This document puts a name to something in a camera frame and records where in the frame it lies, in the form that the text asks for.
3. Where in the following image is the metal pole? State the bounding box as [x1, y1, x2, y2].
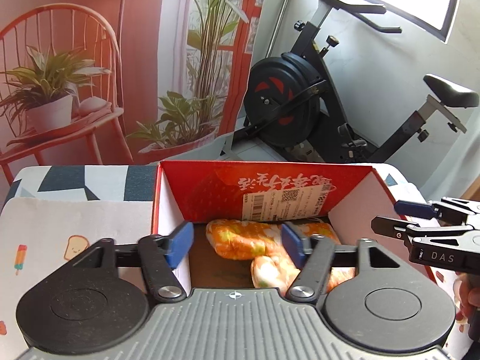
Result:
[269, 0, 298, 52]

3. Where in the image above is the red strawberry cardboard box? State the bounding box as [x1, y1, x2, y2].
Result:
[151, 160, 426, 297]

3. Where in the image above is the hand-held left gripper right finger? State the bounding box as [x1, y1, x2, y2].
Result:
[281, 222, 411, 303]

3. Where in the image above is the person's right hand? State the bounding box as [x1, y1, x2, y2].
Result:
[454, 275, 480, 331]

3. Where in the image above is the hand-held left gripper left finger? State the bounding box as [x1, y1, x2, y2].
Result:
[60, 221, 195, 303]

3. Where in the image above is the orange floral soft packet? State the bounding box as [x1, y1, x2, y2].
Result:
[205, 218, 286, 262]
[299, 222, 342, 247]
[250, 254, 356, 294]

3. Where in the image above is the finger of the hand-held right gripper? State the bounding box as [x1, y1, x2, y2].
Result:
[371, 215, 480, 244]
[394, 197, 480, 229]

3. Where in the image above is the white printed mat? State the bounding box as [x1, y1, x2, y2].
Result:
[0, 196, 155, 347]

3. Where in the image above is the navy geometric patterned cover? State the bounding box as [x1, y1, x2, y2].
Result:
[7, 164, 158, 202]

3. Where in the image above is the wall poster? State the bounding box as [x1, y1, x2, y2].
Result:
[0, 0, 271, 166]

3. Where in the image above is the black exercise bike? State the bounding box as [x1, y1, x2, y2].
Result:
[232, 0, 480, 164]

